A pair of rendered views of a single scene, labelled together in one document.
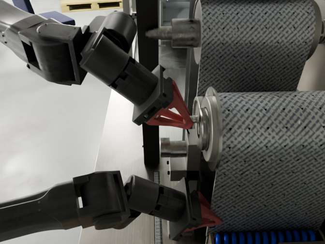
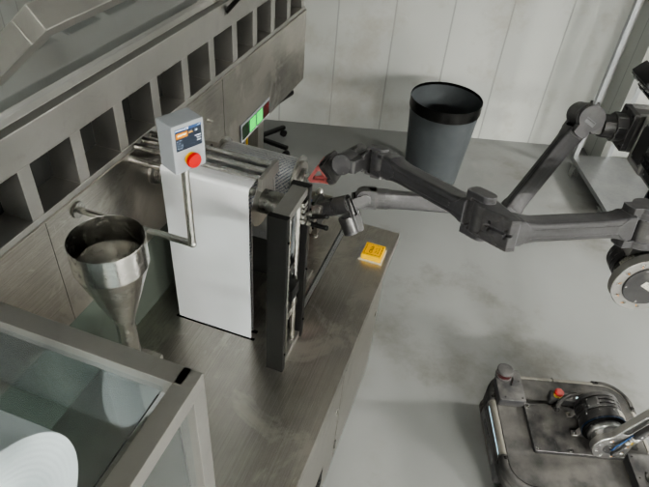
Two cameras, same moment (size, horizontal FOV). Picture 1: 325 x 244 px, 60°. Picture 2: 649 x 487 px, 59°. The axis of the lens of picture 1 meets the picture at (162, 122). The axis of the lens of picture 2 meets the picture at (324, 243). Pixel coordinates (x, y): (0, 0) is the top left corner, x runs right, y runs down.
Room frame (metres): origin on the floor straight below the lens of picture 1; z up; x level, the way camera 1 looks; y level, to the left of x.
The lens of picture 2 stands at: (1.73, 0.46, 2.22)
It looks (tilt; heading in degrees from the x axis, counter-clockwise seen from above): 40 degrees down; 198
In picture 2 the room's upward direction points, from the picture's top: 5 degrees clockwise
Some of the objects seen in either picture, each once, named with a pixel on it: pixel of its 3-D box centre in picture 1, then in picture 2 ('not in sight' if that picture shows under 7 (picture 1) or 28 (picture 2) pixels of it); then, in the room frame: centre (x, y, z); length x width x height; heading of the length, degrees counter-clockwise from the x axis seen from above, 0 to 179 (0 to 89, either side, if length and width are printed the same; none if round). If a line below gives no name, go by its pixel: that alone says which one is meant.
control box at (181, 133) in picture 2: not in sight; (183, 142); (0.95, -0.09, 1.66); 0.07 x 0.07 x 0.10; 67
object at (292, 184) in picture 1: (271, 205); not in sight; (0.34, -0.21, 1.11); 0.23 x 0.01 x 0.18; 92
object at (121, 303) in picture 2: not in sight; (133, 358); (1.12, -0.16, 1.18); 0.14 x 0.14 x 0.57
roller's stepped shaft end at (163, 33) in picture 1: (158, 33); not in sight; (0.64, 0.01, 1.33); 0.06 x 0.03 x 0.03; 92
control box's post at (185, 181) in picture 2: not in sight; (188, 206); (0.95, -0.10, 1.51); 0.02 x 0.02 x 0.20
